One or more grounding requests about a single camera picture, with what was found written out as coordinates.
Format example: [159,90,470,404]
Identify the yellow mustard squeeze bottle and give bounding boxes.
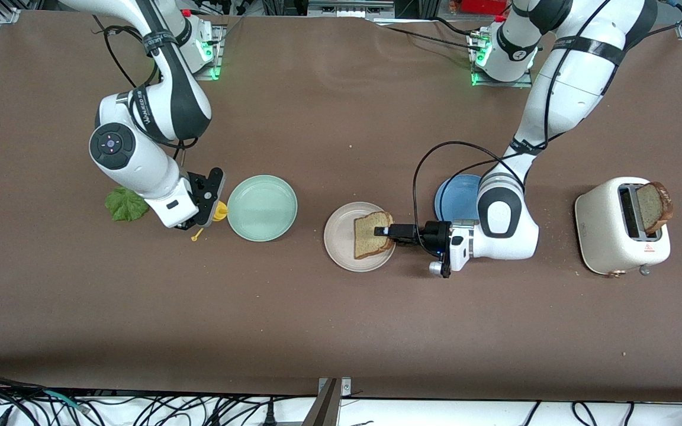
[191,201,229,243]

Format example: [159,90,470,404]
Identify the brown bread slice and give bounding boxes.
[636,180,675,234]
[353,211,397,260]

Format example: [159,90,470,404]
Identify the green lettuce leaf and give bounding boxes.
[104,186,152,223]

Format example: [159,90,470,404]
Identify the blue round plate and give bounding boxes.
[434,173,499,223]

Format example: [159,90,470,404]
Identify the mint green round plate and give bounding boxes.
[226,174,299,243]

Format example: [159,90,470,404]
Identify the beige round plate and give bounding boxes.
[323,202,397,273]

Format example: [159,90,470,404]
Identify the white two-slot toaster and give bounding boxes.
[574,176,672,278]

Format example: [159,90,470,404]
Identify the red box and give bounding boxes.
[461,0,509,16]

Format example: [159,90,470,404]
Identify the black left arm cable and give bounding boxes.
[412,33,574,250]

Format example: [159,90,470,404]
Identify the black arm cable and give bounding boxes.
[91,14,200,168]
[412,33,574,250]

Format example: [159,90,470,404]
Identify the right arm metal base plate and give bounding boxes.
[192,22,225,81]

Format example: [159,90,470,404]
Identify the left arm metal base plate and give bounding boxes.
[469,30,535,89]

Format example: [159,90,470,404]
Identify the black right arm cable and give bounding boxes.
[91,14,200,168]

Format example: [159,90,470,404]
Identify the grey aluminium post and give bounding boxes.
[302,376,352,426]

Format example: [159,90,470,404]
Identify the black cable on table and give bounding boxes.
[369,16,485,51]

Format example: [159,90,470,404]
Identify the grey metal bracket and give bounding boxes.
[307,0,395,19]

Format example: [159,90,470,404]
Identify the teal floor cable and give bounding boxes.
[41,388,91,414]

